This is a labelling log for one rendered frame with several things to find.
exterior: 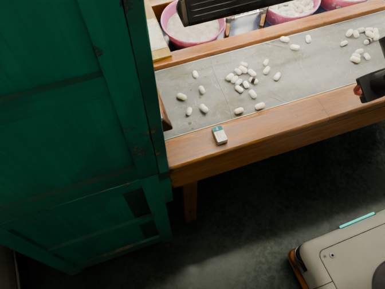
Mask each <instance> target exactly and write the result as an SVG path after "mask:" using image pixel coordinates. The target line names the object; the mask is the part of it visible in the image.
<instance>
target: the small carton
mask: <svg viewBox="0 0 385 289"><path fill-rule="evenodd" d="M211 132H212V133H213V136H214V138H215V141H216V143H217V145H221V144H223V143H227V140H228V139H227V136H226V134H225V132H224V130H223V128H222V125H219V126H215V127H212V128H211Z"/></svg>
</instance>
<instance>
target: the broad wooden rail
mask: <svg viewBox="0 0 385 289"><path fill-rule="evenodd" d="M356 85H357V83H355V84H351V85H348V86H345V87H341V88H338V89H334V90H331V91H328V92H324V93H321V94H318V95H315V96H311V97H308V98H305V99H301V100H298V101H294V102H292V103H288V104H284V105H282V106H278V107H275V108H271V109H269V110H265V111H261V112H258V113H255V114H252V115H248V116H244V117H242V118H238V119H235V120H231V121H229V122H225V123H221V124H218V125H215V126H219V125H222V128H223V130H224V132H225V134H226V136H227V139H228V140H227V143H223V144H220V145H217V143H216V141H215V138H214V136H213V133H212V132H211V128H212V127H215V126H212V127H208V128H204V129H202V130H198V131H195V132H191V133H189V134H185V135H181V136H178V137H175V138H172V139H168V140H165V144H166V152H167V161H168V169H169V173H170V181H171V188H172V189H175V188H178V187H180V186H183V185H187V184H190V183H193V182H196V181H199V180H202V179H205V178H208V177H212V176H214V175H217V174H220V173H224V172H226V171H229V170H233V169H236V168H239V167H242V166H245V165H248V164H251V163H254V162H258V161H261V160H263V159H266V158H269V157H271V156H275V155H278V154H282V153H285V152H288V151H291V150H294V149H297V148H300V147H303V146H307V145H310V144H312V143H316V142H319V141H321V140H324V139H328V138H331V137H334V136H337V135H340V134H343V133H346V132H349V131H352V130H356V129H358V128H362V127H365V126H368V125H370V124H374V123H377V122H381V121H383V120H385V96H383V97H381V98H379V99H376V100H373V101H370V102H368V103H361V101H360V96H358V95H355V94H354V91H353V89H354V88H355V86H356Z"/></svg>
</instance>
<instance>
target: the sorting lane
mask: <svg viewBox="0 0 385 289"><path fill-rule="evenodd" d="M358 28H365V29H366V28H373V29H374V28H378V32H379V33H378V34H379V35H380V36H379V39H380V38H382V37H384V36H385V10H383V11H380V12H377V13H372V14H369V15H364V16H362V17H357V18H354V19H349V20H346V21H343V22H338V23H335V24H331V25H327V26H323V27H320V28H317V29H312V30H308V31H306V32H301V33H297V34H293V35H290V36H287V37H289V42H282V41H281V40H280V38H278V39H275V40H271V41H267V42H263V43H260V44H256V45H252V46H248V47H245V48H241V49H237V50H233V51H230V52H226V53H222V54H218V55H215V56H211V57H207V58H203V59H200V60H196V61H192V62H189V63H185V64H180V65H177V66H174V67H170V68H166V69H162V70H159V71H155V78H156V85H157V87H158V90H159V93H160V97H161V98H162V101H163V104H164V107H165V109H166V111H167V114H168V117H169V120H170V122H171V124H172V130H168V131H165V132H163V133H164V140H168V139H172V138H175V137H178V136H181V135H185V134H189V133H191V132H195V131H198V130H202V129H204V128H208V127H212V126H215V125H218V124H221V123H225V122H229V121H231V120H235V119H238V118H242V117H244V116H248V115H252V114H255V113H258V112H261V111H265V110H269V109H271V108H275V107H278V106H282V105H284V104H288V103H292V102H294V101H298V100H301V99H305V98H308V97H311V96H315V95H318V94H321V93H324V92H328V91H331V90H334V89H338V88H341V87H345V86H348V85H351V84H355V83H357V82H356V78H358V77H360V76H362V75H366V74H368V73H371V72H374V71H377V70H380V69H383V68H385V59H384V56H383V52H382V49H381V47H380V43H379V40H377V41H374V37H373V38H371V42H370V43H369V44H367V45H365V44H364V41H365V40H366V39H368V38H369V37H368V36H366V32H365V31H364V32H362V33H359V37H358V38H355V37H354V35H353V34H352V35H351V36H349V37H347V36H346V32H347V31H348V30H349V29H352V30H353V31H354V30H357V29H358ZM306 35H310V37H311V42H310V43H307V42H306V39H305V36H306ZM343 41H348V44H347V45H344V46H341V45H340V43H341V42H343ZM291 45H298V46H300V49H299V50H292V49H291V48H290V46H291ZM357 49H363V50H364V51H363V53H361V54H360V62H359V63H355V62H352V61H351V60H350V59H351V57H352V54H353V53H355V51H356V50H357ZM365 53H368V54H369V55H370V57H371V58H370V60H366V59H365V57H364V54H365ZM265 59H268V60H269V62H268V64H267V65H266V66H264V65H263V62H264V60H265ZM240 62H245V63H248V67H247V68H246V69H247V71H248V70H249V69H252V70H253V71H255V73H256V76H255V77H254V78H256V79H257V80H258V83H257V84H253V83H251V82H250V81H249V78H250V77H252V76H250V75H249V74H248V72H247V73H241V75H238V74H236V73H235V72H234V70H235V69H236V68H239V66H240V65H239V64H240ZM267 66H269V67H270V71H269V73H268V74H264V73H263V70H264V69H265V68H266V67H267ZM193 71H197V73H198V78H194V77H193ZM278 72H280V73H281V77H280V78H279V79H278V80H274V76H275V75H276V73H278ZM230 73H233V74H234V76H238V79H242V83H241V84H240V85H239V86H240V87H241V88H243V92H242V93H239V92H238V91H237V90H235V86H236V84H235V83H232V82H231V81H227V80H226V76H227V75H229V74H230ZM244 81H247V82H248V83H249V88H248V89H246V88H245V87H244V85H243V82H244ZM199 86H203V87H204V89H205V93H201V92H200V91H199ZM251 89H252V90H253V91H254V92H255V93H256V94H257V97H256V98H255V99H254V98H252V97H251V96H250V95H249V91H250V90H251ZM178 93H182V94H184V95H186V96H187V99H186V100H182V99H178V98H177V94H178ZM262 102H263V103H265V107H264V108H262V109H260V110H257V109H256V108H255V106H256V104H258V103H262ZM200 104H204V105H205V106H206V107H207V108H208V109H209V110H208V112H207V113H204V112H203V111H202V110H200V109H199V105H200ZM188 107H191V108H192V111H191V115H187V114H186V111H187V109H188ZM240 107H242V108H243V112H242V113H240V114H235V113H234V110H235V109H237V108H240Z"/></svg>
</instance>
